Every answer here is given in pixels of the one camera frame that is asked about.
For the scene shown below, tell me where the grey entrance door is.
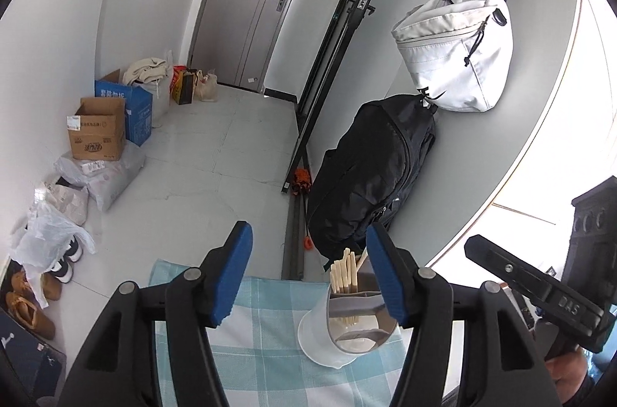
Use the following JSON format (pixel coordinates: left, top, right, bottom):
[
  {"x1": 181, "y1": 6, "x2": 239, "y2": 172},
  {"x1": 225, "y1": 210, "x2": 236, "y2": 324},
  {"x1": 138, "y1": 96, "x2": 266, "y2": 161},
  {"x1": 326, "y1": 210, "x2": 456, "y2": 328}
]
[{"x1": 187, "y1": 0, "x2": 327, "y2": 94}]

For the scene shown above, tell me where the beige parcel bag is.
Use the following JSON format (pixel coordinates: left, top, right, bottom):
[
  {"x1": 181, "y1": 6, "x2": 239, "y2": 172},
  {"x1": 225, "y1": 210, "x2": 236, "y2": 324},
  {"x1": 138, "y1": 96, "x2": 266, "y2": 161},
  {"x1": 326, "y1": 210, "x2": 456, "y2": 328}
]
[{"x1": 31, "y1": 180, "x2": 90, "y2": 225}]

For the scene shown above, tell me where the yellow black shopping bag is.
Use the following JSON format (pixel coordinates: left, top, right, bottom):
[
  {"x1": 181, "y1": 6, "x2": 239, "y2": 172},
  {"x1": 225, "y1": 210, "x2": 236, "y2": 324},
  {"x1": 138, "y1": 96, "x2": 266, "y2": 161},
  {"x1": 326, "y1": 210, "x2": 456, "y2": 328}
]
[{"x1": 172, "y1": 70, "x2": 196, "y2": 106}]

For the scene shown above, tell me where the black framed door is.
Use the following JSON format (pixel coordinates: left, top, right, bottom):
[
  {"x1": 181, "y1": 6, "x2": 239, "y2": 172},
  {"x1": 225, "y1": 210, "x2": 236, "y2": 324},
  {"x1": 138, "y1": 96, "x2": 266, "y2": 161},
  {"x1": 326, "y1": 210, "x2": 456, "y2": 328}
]
[{"x1": 281, "y1": 0, "x2": 413, "y2": 198}]

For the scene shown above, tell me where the brown cardboard box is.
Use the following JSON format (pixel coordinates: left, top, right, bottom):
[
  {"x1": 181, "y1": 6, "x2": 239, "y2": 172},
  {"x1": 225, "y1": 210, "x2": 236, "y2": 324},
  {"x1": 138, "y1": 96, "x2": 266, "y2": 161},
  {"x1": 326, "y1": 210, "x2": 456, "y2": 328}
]
[{"x1": 67, "y1": 97, "x2": 127, "y2": 162}]

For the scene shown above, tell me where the teal checked tablecloth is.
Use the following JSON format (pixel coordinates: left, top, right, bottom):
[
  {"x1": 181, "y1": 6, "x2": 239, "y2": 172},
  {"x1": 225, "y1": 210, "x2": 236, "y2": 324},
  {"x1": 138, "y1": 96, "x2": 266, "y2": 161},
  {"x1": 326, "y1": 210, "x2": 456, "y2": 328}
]
[{"x1": 148, "y1": 259, "x2": 459, "y2": 407}]

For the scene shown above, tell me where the grey plastic parcel bag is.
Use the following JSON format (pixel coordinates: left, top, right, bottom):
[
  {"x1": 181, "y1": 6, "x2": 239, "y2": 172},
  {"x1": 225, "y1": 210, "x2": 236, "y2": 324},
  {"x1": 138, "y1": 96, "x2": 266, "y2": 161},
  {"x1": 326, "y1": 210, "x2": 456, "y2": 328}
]
[{"x1": 54, "y1": 149, "x2": 146, "y2": 212}]

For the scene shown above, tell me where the white sling bag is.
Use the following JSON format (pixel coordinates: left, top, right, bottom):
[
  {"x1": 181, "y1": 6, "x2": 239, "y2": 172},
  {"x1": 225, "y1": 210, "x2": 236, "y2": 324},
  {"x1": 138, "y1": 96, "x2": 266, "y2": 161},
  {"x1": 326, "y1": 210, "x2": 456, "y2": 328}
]
[{"x1": 390, "y1": 0, "x2": 514, "y2": 113}]

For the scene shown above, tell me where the navy shoe box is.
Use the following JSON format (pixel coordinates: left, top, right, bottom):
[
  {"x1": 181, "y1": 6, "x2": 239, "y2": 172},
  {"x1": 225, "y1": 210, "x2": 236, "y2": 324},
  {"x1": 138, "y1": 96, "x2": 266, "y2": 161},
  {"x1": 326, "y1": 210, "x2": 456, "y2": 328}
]
[{"x1": 0, "y1": 308, "x2": 66, "y2": 407}]

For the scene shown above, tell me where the beige tote bag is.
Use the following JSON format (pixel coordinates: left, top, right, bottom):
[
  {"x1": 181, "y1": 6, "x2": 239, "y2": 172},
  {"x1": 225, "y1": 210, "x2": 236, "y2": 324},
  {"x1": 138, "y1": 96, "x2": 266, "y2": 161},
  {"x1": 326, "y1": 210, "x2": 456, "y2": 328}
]
[
  {"x1": 194, "y1": 70, "x2": 219, "y2": 103},
  {"x1": 122, "y1": 57, "x2": 167, "y2": 87}
]

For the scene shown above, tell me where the black backpack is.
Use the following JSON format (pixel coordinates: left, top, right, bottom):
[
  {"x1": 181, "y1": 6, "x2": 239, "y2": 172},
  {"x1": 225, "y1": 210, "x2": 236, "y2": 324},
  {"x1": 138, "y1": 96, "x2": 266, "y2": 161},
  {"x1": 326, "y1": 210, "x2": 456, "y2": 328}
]
[{"x1": 306, "y1": 94, "x2": 438, "y2": 261}]

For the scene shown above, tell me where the white plastic bag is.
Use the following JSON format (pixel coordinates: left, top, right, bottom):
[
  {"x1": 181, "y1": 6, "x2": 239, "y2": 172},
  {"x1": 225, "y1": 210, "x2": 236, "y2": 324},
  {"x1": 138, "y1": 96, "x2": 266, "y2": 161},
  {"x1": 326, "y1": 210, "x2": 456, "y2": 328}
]
[{"x1": 10, "y1": 202, "x2": 97, "y2": 309}]

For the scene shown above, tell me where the blue cardboard box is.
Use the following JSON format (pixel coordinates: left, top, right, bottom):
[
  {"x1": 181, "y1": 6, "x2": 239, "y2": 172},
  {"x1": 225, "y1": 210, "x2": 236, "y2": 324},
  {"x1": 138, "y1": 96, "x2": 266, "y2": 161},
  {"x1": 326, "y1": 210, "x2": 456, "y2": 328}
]
[{"x1": 94, "y1": 70, "x2": 154, "y2": 148}]

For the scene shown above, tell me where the person's right hand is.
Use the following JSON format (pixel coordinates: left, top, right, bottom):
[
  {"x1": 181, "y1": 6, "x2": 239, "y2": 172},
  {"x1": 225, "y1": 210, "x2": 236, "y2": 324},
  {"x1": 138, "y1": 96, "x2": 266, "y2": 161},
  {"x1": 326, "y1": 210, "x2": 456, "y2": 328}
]
[{"x1": 547, "y1": 346, "x2": 589, "y2": 393}]

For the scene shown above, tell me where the white grey utensil holder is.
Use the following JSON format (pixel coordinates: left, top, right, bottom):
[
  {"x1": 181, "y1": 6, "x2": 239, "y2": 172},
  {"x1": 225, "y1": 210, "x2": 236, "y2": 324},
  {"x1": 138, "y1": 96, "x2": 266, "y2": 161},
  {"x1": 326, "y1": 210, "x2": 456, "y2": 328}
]
[{"x1": 297, "y1": 265, "x2": 401, "y2": 369}]

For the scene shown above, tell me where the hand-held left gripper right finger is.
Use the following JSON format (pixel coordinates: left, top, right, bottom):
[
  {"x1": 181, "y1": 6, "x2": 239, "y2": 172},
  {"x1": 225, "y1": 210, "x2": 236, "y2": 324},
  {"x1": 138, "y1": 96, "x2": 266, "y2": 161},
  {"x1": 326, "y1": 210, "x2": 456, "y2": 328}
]
[{"x1": 365, "y1": 221, "x2": 565, "y2": 407}]

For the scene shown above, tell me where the orange black tool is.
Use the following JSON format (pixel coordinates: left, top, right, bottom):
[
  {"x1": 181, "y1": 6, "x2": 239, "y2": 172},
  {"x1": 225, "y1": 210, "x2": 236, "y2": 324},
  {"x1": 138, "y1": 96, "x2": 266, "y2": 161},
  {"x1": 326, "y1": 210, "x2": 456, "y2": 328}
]
[{"x1": 290, "y1": 168, "x2": 313, "y2": 196}]

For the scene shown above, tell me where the bunch of wooden chopsticks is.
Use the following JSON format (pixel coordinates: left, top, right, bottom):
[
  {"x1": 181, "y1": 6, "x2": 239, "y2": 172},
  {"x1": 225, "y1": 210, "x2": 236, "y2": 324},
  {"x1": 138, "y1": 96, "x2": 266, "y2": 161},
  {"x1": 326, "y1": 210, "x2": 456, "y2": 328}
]
[{"x1": 330, "y1": 247, "x2": 372, "y2": 294}]

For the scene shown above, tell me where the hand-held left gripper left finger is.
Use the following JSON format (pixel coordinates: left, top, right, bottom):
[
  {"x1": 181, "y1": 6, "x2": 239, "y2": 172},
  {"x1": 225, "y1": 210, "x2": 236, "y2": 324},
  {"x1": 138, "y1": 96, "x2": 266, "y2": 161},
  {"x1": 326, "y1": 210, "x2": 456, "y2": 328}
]
[{"x1": 57, "y1": 220, "x2": 254, "y2": 407}]

